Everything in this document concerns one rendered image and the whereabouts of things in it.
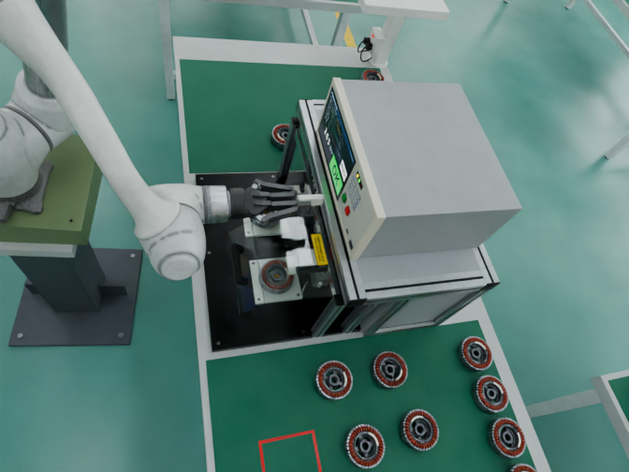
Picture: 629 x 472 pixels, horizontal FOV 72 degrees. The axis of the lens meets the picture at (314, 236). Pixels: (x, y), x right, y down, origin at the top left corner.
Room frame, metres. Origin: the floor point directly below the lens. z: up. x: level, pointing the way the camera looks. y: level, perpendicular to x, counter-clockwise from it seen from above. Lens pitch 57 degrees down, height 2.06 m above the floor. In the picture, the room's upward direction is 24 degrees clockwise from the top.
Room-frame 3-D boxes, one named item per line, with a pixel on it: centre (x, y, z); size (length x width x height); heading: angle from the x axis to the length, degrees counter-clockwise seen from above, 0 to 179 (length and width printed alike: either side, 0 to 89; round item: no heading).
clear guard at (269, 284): (0.56, 0.02, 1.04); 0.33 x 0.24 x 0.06; 123
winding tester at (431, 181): (0.87, -0.16, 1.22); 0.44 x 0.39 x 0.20; 33
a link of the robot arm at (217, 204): (0.53, 0.24, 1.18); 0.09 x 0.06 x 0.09; 32
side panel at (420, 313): (0.65, -0.39, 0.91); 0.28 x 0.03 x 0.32; 123
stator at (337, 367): (0.38, -0.23, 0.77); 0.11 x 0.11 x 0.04
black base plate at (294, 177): (0.71, 0.11, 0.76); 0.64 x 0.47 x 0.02; 33
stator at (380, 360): (0.48, -0.38, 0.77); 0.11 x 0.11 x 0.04
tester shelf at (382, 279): (0.88, -0.15, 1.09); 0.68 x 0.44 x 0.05; 33
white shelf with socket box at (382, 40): (1.78, 0.12, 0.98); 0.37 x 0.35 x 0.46; 33
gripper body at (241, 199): (0.57, 0.18, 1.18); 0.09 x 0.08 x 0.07; 122
